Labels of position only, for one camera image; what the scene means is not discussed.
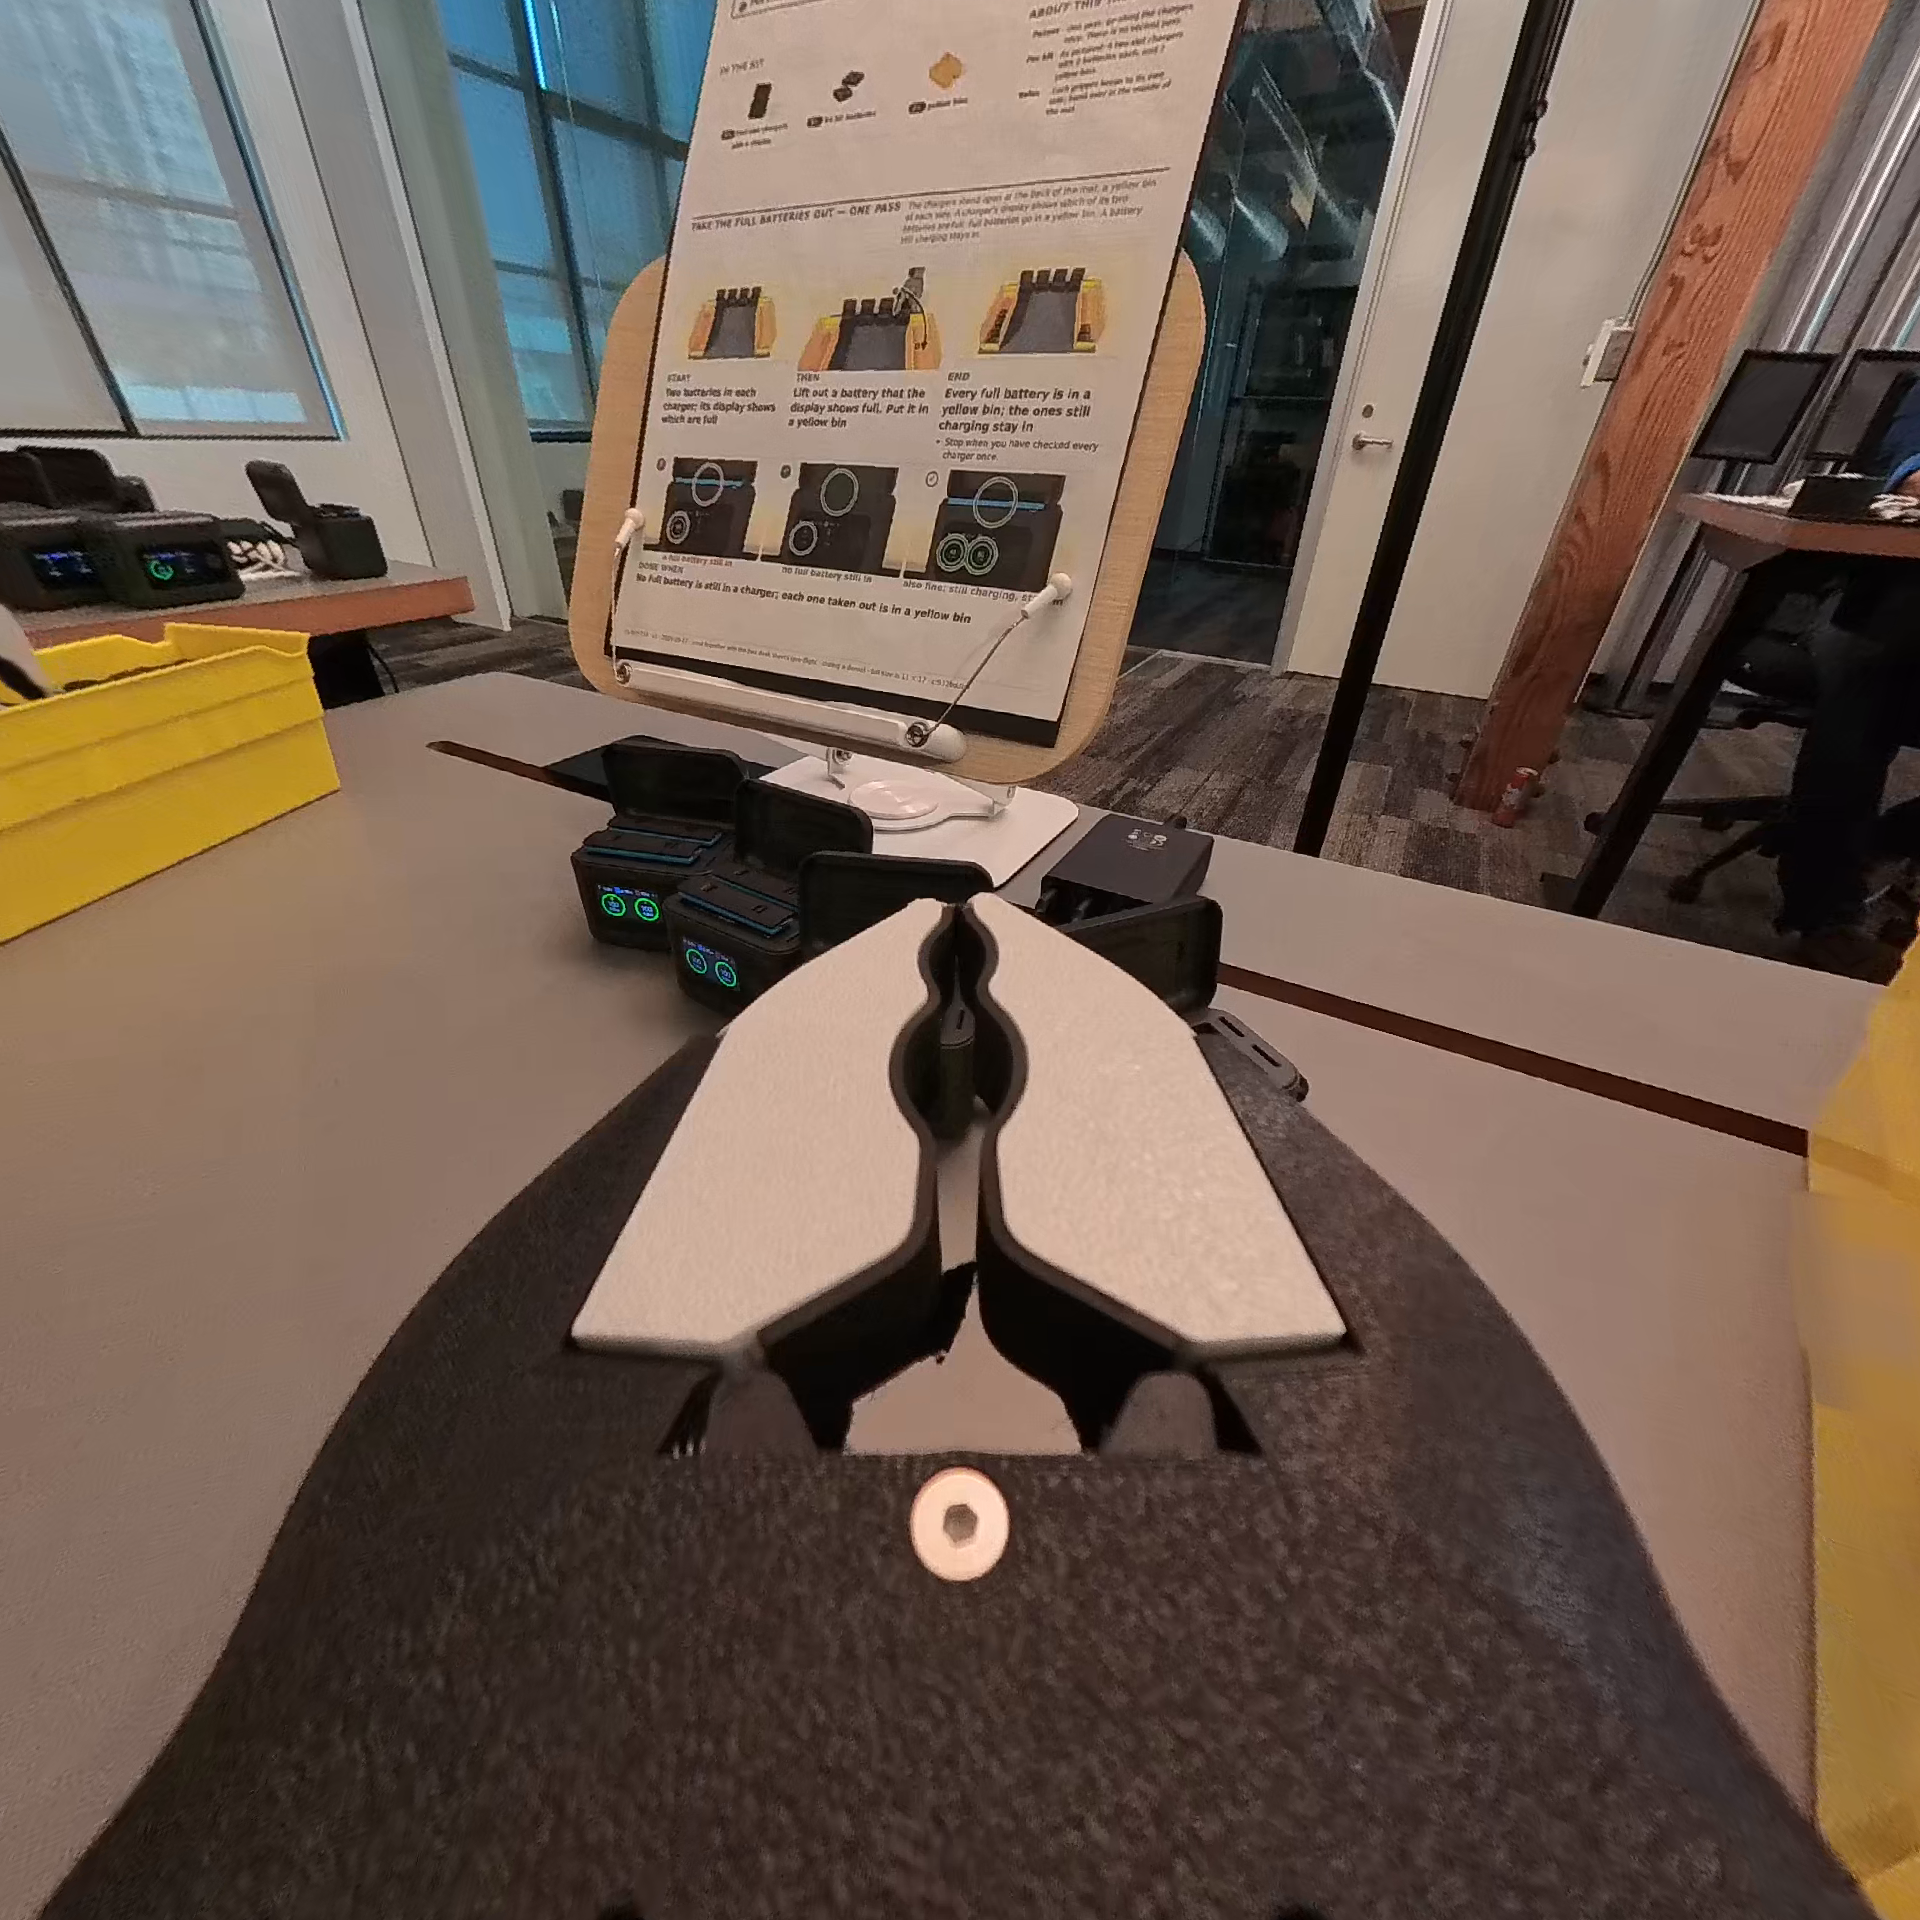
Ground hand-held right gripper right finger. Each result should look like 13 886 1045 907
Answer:
967 891 1359 1398

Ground black battery charging case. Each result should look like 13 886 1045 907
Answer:
796 850 999 968
0 450 248 611
666 779 878 1013
571 742 752 955
1066 891 1315 1104

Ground white stand base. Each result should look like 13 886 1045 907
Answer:
767 743 1082 887

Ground black pole stand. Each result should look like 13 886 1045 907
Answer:
1297 0 1578 858

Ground white door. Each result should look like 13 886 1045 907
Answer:
1277 0 1779 707

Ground wooden sign board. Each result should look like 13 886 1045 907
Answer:
571 249 1213 787

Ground wooden post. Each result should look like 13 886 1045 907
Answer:
1462 0 1893 811

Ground yellow plastic bin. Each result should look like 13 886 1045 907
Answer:
0 622 343 947
1801 954 1920 1920

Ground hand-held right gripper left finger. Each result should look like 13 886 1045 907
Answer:
565 894 969 1388

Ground wooden desk black legs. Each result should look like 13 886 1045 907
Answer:
1577 490 1920 917

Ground dark desk device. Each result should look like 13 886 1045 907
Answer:
247 460 392 582

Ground black multi-port power hub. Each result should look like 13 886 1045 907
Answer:
1037 810 1218 932

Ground white instruction sheet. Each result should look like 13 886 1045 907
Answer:
616 0 1243 738

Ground black computer monitor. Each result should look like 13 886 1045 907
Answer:
1801 348 1920 488
1691 348 1839 469

